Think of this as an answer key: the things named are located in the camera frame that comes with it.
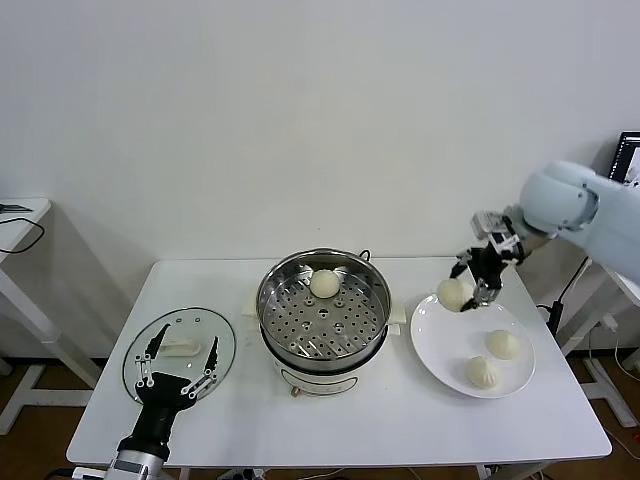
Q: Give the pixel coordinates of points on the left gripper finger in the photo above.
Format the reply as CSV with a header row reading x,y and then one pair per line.
x,y
212,352
159,340

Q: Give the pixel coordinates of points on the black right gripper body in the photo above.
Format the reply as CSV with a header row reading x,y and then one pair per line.
x,y
487,267

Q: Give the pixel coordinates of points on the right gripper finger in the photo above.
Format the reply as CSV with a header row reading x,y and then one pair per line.
x,y
481,294
457,267

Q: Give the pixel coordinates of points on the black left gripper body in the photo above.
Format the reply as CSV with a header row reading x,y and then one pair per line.
x,y
160,400

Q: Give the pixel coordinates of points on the white steamed baozi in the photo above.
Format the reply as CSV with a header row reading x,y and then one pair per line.
x,y
325,283
505,345
482,372
451,295

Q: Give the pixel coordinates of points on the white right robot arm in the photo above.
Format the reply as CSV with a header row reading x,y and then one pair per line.
x,y
560,200

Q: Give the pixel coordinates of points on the stainless steel steamer basket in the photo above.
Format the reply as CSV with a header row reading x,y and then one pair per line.
x,y
280,320

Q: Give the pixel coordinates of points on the round glass pot lid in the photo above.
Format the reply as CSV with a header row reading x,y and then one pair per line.
x,y
220,327

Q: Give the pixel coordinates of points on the white round plate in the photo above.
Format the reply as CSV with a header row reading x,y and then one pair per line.
x,y
440,345

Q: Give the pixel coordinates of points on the black power adapter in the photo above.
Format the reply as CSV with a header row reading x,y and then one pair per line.
x,y
554,315

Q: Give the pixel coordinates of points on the white side table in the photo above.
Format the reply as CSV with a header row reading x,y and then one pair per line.
x,y
582,330
20,235

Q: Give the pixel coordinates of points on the white floor power strip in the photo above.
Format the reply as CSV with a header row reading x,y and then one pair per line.
x,y
245,473

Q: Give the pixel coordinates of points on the white charger plug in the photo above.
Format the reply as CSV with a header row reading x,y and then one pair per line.
x,y
610,322

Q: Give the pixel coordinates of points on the grey open laptop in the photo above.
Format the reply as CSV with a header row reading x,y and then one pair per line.
x,y
627,155

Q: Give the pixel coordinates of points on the flat black tool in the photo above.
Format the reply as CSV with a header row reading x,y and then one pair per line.
x,y
17,207

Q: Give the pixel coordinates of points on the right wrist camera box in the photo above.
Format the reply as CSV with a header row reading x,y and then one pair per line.
x,y
487,222

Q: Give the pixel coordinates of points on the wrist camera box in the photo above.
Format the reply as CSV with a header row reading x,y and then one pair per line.
x,y
132,466
487,222

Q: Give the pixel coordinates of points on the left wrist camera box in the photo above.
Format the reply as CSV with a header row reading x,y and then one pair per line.
x,y
132,466

